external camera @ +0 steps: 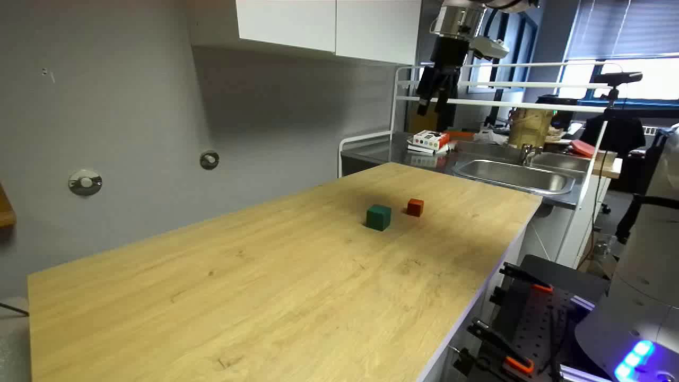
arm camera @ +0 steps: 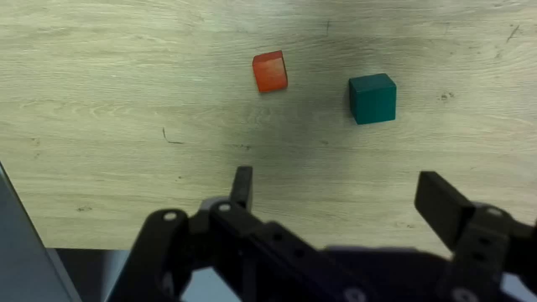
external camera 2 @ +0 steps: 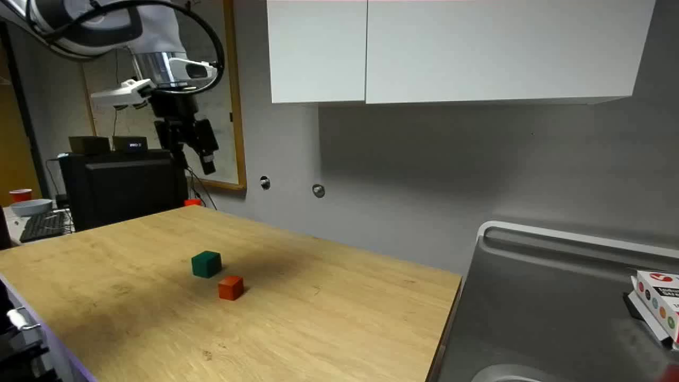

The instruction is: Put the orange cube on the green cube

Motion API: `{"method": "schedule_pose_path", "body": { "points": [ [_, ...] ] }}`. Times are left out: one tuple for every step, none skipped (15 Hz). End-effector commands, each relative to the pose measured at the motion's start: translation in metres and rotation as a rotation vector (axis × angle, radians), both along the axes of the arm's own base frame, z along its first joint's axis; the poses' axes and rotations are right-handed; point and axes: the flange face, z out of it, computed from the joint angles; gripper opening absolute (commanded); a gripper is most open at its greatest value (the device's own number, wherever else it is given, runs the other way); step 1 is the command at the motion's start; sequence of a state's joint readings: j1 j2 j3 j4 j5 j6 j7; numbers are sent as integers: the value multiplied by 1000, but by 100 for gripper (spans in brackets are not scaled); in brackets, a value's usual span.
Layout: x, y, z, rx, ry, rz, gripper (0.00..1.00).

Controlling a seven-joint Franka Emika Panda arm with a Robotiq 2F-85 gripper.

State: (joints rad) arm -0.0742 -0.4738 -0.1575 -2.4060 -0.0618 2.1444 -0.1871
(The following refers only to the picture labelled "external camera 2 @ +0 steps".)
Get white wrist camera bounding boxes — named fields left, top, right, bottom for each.
left=92, top=78, right=155, bottom=108

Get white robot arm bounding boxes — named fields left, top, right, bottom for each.
left=0, top=0, right=225, bottom=175

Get round wall socket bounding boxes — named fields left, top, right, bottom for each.
left=311, top=184, right=327, bottom=198
left=258, top=177, right=272, bottom=189

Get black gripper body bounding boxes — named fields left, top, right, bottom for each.
left=151, top=94, right=218, bottom=160

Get white wall cabinet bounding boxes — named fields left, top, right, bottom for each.
left=265, top=0, right=655, bottom=105

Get orange cube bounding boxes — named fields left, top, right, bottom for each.
left=218, top=275, right=243, bottom=302

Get green cube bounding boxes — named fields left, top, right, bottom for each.
left=191, top=251, right=223, bottom=278

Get black computer monitor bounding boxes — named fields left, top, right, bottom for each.
left=60, top=136, right=186, bottom=232

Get red cup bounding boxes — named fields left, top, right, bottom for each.
left=8, top=189, right=34, bottom=204

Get black keyboard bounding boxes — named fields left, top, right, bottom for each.
left=18, top=212, right=66, bottom=243

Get stainless steel sink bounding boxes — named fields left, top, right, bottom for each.
left=432, top=221, right=679, bottom=382

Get round wall socket left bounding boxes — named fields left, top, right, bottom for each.
left=258, top=177, right=272, bottom=189

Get colourful cardboard box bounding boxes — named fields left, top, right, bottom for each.
left=633, top=269, right=679, bottom=348

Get wood framed whiteboard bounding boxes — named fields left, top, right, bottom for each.
left=78, top=0, right=245, bottom=194

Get round wall socket right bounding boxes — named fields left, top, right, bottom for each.
left=311, top=184, right=327, bottom=198

